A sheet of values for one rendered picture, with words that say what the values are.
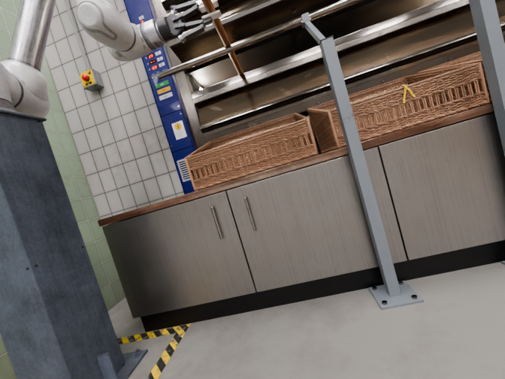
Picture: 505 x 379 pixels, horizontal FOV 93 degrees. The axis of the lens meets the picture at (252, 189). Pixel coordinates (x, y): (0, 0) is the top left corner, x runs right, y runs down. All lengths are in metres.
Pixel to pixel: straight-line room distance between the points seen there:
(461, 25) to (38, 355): 2.31
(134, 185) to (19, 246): 0.94
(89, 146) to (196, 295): 1.31
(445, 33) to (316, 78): 0.69
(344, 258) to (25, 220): 1.10
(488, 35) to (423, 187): 0.50
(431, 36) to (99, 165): 2.15
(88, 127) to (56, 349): 1.38
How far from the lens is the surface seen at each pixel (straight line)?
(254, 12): 1.58
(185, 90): 1.69
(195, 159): 1.08
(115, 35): 1.01
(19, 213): 1.03
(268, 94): 1.56
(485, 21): 1.17
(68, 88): 2.16
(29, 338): 1.13
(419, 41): 1.78
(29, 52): 1.43
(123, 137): 1.86
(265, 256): 1.03
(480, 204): 1.18
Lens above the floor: 0.58
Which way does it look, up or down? 3 degrees down
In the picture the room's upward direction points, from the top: 17 degrees counter-clockwise
